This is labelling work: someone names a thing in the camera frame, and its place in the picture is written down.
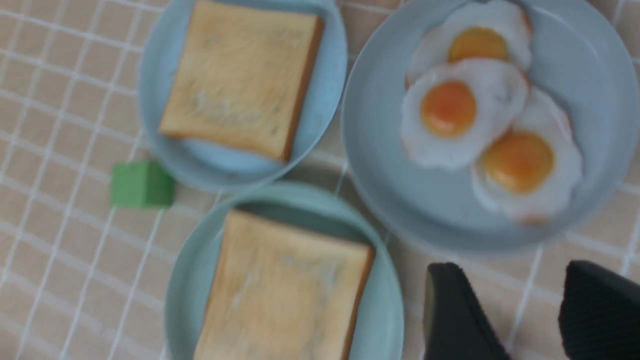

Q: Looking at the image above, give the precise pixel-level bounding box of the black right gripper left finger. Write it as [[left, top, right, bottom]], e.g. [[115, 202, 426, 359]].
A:
[[423, 262, 511, 360]]

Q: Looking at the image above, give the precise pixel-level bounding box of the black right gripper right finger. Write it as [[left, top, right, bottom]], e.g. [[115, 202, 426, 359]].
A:
[[558, 260, 640, 360]]

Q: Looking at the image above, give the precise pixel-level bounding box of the toast slice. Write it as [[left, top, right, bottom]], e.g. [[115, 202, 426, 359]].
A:
[[193, 208, 375, 360], [158, 0, 324, 164]]

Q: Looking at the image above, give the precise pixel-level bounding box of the fried egg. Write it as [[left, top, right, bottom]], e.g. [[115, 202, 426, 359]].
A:
[[470, 86, 585, 225], [399, 58, 530, 171], [404, 0, 534, 89]]

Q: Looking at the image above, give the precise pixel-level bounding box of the mint green plate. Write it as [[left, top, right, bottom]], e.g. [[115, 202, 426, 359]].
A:
[[164, 181, 405, 360]]

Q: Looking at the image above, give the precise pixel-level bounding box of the grey blue plate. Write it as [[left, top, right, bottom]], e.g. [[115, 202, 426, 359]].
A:
[[342, 0, 639, 255]]

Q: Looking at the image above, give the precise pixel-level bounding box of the light blue plate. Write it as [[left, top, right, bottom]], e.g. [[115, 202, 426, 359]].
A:
[[137, 0, 348, 193]]

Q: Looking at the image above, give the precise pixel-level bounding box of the green cube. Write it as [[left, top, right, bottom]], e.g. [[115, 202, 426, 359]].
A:
[[110, 160, 175, 208]]

